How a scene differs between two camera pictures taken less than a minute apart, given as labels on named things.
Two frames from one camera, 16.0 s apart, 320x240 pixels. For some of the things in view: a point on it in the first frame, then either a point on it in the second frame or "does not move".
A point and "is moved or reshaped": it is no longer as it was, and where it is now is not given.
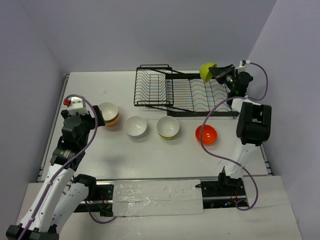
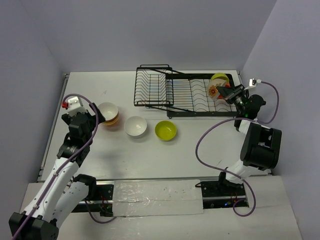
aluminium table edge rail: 52,128 does not move
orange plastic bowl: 209,134 -> 220,96
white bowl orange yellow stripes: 110,112 does not move
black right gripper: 218,72 -> 227,91
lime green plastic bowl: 205,74 is moved or reshaped
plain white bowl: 135,126 does not move
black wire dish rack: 180,94 does not move
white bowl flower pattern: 167,127 -> 213,91
